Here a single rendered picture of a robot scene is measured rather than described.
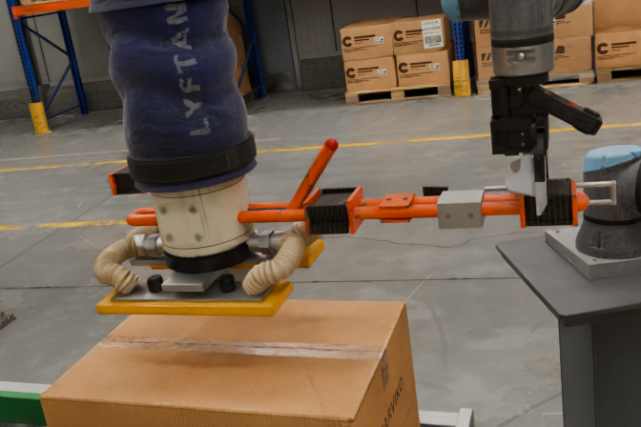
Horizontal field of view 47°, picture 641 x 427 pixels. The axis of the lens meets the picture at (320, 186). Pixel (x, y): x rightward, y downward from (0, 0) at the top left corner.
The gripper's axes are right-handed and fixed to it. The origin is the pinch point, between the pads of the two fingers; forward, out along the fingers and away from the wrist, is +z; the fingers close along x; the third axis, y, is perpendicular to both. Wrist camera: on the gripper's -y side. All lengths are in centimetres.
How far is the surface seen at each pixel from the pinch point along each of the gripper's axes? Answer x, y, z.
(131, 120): 11, 64, -19
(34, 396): -20, 133, 59
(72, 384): 17, 84, 28
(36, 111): -657, 656, 92
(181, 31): 9, 53, -33
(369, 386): 11.5, 28.9, 28.3
